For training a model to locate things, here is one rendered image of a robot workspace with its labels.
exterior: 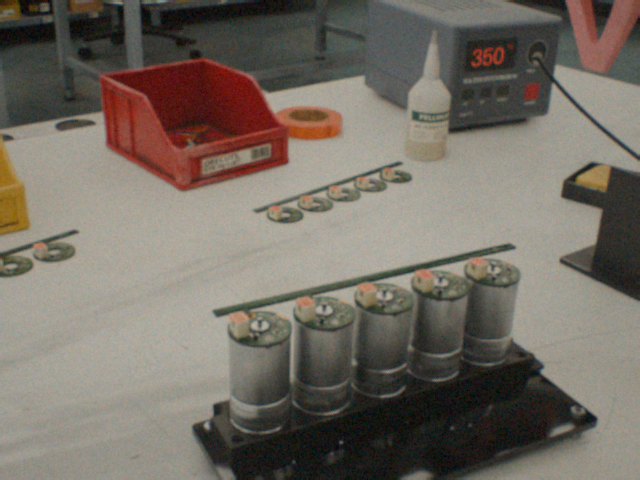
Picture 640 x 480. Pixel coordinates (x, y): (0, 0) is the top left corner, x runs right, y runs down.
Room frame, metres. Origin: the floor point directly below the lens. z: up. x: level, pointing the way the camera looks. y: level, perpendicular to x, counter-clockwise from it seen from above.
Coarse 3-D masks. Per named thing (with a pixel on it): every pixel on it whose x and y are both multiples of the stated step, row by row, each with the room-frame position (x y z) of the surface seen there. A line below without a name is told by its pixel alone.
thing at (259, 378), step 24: (240, 360) 0.27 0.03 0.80; (264, 360) 0.27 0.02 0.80; (288, 360) 0.27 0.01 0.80; (240, 384) 0.27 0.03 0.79; (264, 384) 0.27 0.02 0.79; (288, 384) 0.27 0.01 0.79; (240, 408) 0.27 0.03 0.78; (264, 408) 0.27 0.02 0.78; (288, 408) 0.27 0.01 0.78; (264, 432) 0.27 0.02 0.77
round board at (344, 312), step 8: (328, 296) 0.30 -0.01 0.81; (320, 304) 0.30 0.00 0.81; (328, 304) 0.30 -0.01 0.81; (336, 304) 0.30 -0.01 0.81; (344, 304) 0.30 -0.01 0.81; (336, 312) 0.29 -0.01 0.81; (344, 312) 0.29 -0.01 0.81; (352, 312) 0.29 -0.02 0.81; (296, 320) 0.28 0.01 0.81; (312, 320) 0.28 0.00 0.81; (320, 320) 0.28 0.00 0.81; (328, 320) 0.28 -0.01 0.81; (344, 320) 0.28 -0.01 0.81; (352, 320) 0.28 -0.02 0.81; (312, 328) 0.28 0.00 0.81; (320, 328) 0.28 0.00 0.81; (328, 328) 0.28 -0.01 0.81; (336, 328) 0.28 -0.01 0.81
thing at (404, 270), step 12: (468, 252) 0.35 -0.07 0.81; (480, 252) 0.35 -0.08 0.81; (492, 252) 0.35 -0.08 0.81; (420, 264) 0.33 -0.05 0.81; (432, 264) 0.33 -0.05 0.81; (444, 264) 0.34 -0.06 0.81; (372, 276) 0.32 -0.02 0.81; (384, 276) 0.32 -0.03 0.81; (396, 276) 0.32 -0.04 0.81; (312, 288) 0.31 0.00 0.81; (324, 288) 0.31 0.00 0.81; (336, 288) 0.31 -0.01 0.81; (264, 300) 0.30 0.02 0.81; (276, 300) 0.30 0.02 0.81; (288, 300) 0.30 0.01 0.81; (216, 312) 0.29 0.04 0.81; (228, 312) 0.29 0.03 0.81
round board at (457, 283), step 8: (432, 272) 0.33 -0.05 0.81; (440, 272) 0.33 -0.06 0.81; (448, 272) 0.33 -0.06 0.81; (448, 280) 0.32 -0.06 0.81; (456, 280) 0.32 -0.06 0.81; (464, 280) 0.32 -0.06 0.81; (416, 288) 0.31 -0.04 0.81; (440, 288) 0.31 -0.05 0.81; (448, 288) 0.31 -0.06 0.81; (456, 288) 0.31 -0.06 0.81; (464, 288) 0.31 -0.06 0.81; (424, 296) 0.31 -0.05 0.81; (432, 296) 0.31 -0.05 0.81; (440, 296) 0.31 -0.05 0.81; (448, 296) 0.31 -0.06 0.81; (456, 296) 0.31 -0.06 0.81
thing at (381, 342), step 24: (360, 312) 0.30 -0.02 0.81; (408, 312) 0.30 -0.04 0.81; (360, 336) 0.30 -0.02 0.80; (384, 336) 0.29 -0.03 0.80; (408, 336) 0.30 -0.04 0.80; (360, 360) 0.30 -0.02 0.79; (384, 360) 0.29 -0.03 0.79; (408, 360) 0.30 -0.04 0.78; (360, 384) 0.29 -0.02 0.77; (384, 384) 0.29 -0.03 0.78
